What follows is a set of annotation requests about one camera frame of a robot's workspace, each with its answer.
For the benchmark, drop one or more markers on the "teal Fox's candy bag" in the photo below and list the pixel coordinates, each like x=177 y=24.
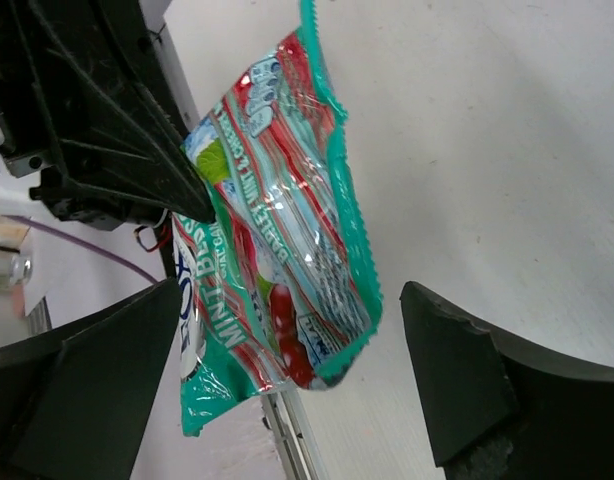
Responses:
x=280 y=290

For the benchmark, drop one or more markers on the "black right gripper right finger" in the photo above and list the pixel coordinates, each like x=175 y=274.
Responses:
x=498 y=406

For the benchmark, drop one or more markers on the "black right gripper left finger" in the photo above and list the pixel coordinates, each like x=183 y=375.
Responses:
x=75 y=401

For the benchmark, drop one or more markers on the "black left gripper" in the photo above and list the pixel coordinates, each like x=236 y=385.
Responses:
x=85 y=104

